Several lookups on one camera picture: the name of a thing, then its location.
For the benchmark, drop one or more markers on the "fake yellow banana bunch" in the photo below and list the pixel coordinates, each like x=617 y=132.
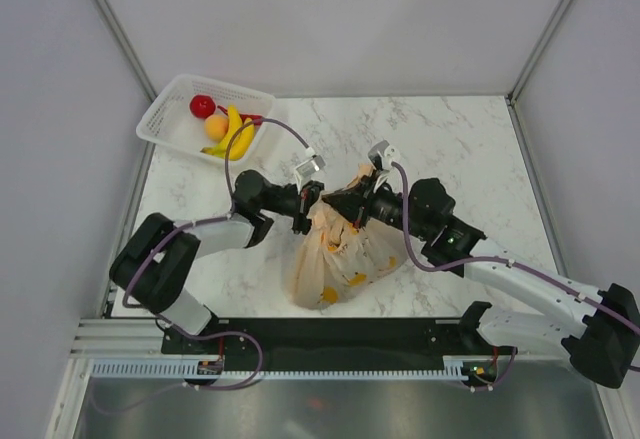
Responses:
x=237 y=141

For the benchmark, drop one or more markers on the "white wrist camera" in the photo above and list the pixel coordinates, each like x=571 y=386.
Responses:
x=382 y=156
x=312 y=164

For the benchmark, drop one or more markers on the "aluminium frame rail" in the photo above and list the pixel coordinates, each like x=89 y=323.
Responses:
x=95 y=336

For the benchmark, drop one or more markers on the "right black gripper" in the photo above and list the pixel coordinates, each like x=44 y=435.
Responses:
x=355 y=202

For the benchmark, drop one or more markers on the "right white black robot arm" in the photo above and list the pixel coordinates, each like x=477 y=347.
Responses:
x=597 y=330

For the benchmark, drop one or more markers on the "peach banana-print plastic bag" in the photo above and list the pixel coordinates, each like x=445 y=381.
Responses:
x=337 y=260

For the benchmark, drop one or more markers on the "white plastic fruit basket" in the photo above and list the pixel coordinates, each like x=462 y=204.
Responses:
x=168 y=122

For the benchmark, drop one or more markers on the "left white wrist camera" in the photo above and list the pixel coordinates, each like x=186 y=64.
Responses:
x=312 y=164

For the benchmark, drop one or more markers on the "fake orange fruit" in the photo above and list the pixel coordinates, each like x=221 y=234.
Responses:
x=216 y=127

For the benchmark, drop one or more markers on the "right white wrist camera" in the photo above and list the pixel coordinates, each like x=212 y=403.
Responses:
x=382 y=156

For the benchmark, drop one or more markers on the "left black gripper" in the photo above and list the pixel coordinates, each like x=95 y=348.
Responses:
x=308 y=198

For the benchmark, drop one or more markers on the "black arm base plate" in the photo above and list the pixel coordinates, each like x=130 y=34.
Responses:
x=358 y=344

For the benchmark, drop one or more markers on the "white slotted cable duct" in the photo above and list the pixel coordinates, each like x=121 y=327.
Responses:
x=191 y=369

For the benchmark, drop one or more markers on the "fake red chili pepper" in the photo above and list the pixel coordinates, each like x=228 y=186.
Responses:
x=255 y=118

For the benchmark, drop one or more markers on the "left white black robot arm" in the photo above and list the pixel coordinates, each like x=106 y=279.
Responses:
x=154 y=265

